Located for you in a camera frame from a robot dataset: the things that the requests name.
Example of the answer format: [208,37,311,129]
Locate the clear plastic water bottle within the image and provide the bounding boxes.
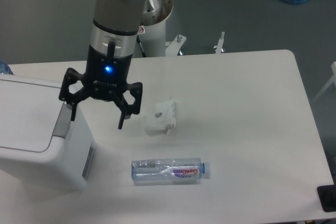
[131,157,210,182]

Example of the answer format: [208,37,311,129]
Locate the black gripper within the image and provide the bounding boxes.
[58,44,143,130]

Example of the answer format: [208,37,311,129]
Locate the white push-lid trash can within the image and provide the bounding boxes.
[1,74,96,190]

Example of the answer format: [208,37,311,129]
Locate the blue patterned object at left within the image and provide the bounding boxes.
[0,60,14,75]

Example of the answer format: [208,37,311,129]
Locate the black clamp on table edge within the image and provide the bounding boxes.
[317,185,335,212]

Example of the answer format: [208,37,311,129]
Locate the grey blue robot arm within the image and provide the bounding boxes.
[59,0,146,129]

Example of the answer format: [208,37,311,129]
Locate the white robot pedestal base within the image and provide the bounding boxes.
[133,0,187,58]

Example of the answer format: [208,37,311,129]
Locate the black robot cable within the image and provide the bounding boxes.
[135,34,148,58]

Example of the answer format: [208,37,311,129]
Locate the white frame at right edge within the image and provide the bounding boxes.
[312,61,335,103]

